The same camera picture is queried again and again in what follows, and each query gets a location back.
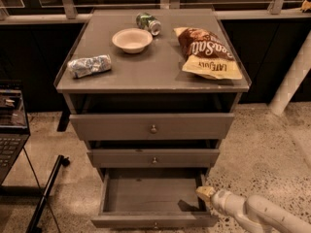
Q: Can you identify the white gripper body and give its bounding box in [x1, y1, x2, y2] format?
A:
[211, 189, 246, 217]

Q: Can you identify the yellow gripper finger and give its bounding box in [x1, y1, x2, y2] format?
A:
[195, 186, 216, 202]

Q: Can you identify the grey bottom drawer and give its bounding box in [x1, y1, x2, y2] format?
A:
[91, 168, 218, 229]

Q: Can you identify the grey drawer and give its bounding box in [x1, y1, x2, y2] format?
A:
[91, 168, 218, 229]
[70, 113, 234, 141]
[87, 149, 220, 168]

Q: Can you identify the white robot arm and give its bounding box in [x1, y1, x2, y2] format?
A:
[195, 186, 311, 233]

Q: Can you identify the grey middle drawer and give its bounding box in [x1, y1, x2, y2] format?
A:
[87, 149, 220, 168]

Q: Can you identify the grey top drawer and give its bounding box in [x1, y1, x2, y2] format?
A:
[70, 113, 234, 141]

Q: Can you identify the grey three-drawer cabinet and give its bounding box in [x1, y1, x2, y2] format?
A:
[53, 8, 253, 230]

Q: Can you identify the brown yellow chip bag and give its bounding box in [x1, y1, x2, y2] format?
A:
[174, 27, 242, 80]

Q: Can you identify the white diagonal pole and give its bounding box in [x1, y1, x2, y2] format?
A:
[268, 31, 311, 116]

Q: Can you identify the crumpled blue white bag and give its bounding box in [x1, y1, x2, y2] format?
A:
[67, 55, 112, 79]

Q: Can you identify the green soda can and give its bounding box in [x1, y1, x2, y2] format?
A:
[136, 13, 161, 36]

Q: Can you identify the black laptop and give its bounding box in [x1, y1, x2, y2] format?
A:
[0, 80, 30, 184]

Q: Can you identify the metal railing with glass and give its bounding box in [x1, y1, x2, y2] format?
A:
[0, 0, 310, 24]

